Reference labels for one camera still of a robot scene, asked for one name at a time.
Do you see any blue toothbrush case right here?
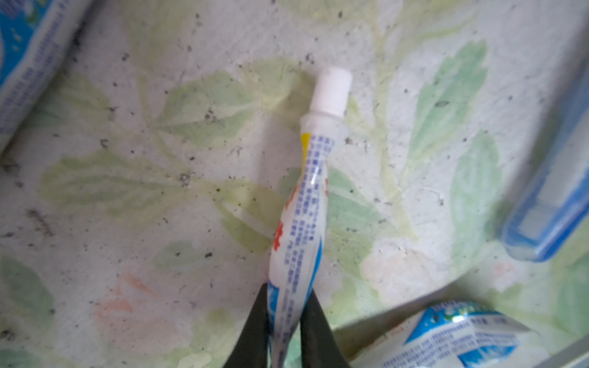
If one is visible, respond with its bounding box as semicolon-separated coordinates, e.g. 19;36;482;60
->
500;68;588;262

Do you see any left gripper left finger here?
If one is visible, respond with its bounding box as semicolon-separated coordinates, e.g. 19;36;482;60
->
223;284;269;368

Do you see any toothpaste tube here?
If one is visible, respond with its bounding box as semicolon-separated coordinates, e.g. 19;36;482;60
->
350;301;549;368
1;0;93;150
267;67;353;367

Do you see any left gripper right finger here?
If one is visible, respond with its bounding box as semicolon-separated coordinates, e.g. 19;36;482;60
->
301;290;351;368

